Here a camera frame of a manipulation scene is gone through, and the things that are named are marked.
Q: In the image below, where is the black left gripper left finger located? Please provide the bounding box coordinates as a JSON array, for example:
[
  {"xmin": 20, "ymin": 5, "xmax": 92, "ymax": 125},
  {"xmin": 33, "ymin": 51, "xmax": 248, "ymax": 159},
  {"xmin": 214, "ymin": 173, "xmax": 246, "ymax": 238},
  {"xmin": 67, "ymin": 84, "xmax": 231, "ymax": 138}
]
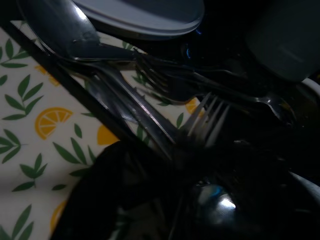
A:
[{"xmin": 51, "ymin": 141, "xmax": 182, "ymax": 240}]

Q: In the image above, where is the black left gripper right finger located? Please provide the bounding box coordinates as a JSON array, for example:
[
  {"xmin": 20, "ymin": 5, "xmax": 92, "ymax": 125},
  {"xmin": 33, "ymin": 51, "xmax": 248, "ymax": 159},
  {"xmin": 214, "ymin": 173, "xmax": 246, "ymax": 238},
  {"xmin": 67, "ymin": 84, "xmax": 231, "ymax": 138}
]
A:
[{"xmin": 178, "ymin": 142, "xmax": 320, "ymax": 240}]

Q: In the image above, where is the clear plastic fork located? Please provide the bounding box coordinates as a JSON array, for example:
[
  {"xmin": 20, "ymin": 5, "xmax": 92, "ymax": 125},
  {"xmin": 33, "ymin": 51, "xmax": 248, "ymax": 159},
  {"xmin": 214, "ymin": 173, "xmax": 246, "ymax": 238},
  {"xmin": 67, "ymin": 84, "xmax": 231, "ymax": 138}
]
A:
[{"xmin": 183, "ymin": 91, "xmax": 232, "ymax": 148}]

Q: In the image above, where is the clear plastic knife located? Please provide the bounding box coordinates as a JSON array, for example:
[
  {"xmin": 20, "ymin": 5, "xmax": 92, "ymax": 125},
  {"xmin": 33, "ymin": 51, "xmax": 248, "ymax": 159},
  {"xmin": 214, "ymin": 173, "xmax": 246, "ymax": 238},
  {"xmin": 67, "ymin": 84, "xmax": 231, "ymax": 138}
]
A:
[{"xmin": 72, "ymin": 58, "xmax": 180, "ymax": 161}]

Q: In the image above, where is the lemon and leaf print cloth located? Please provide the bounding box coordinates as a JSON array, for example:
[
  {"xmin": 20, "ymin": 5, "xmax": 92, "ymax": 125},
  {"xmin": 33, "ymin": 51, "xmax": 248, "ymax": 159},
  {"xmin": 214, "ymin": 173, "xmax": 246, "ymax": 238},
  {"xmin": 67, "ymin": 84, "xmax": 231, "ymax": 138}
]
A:
[{"xmin": 0, "ymin": 19, "xmax": 210, "ymax": 240}]

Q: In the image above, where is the white bowl rim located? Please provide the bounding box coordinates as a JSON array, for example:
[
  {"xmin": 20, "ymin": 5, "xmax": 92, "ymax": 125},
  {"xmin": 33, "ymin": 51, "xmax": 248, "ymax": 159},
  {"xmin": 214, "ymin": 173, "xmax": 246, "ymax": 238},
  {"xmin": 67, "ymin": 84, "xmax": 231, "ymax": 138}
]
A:
[{"xmin": 298, "ymin": 76, "xmax": 320, "ymax": 96}]

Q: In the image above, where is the black plastic fork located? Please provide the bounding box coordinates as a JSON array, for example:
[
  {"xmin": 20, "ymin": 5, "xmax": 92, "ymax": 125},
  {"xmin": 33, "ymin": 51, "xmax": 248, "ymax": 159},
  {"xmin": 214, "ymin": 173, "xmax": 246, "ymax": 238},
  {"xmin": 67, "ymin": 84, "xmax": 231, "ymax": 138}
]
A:
[{"xmin": 133, "ymin": 48, "xmax": 253, "ymax": 95}]

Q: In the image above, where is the grey cup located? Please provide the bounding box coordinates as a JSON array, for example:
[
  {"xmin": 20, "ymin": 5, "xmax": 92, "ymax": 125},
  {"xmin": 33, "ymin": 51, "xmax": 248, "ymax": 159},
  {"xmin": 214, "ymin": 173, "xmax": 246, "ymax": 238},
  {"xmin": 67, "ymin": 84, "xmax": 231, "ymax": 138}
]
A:
[{"xmin": 244, "ymin": 0, "xmax": 320, "ymax": 84}]

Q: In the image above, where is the clear plastic spoon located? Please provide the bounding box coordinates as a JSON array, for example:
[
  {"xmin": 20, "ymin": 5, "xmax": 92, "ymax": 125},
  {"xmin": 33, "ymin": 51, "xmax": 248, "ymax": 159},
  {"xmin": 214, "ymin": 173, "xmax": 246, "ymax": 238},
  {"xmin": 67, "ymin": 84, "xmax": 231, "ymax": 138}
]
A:
[{"xmin": 16, "ymin": 0, "xmax": 142, "ymax": 63}]

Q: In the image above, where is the blue-grey round plate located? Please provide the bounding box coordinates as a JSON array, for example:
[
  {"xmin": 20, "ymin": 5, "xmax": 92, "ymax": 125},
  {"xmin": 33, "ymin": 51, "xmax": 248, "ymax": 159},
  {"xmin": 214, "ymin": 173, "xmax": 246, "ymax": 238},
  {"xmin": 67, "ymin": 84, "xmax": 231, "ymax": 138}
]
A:
[{"xmin": 71, "ymin": 0, "xmax": 206, "ymax": 41}]

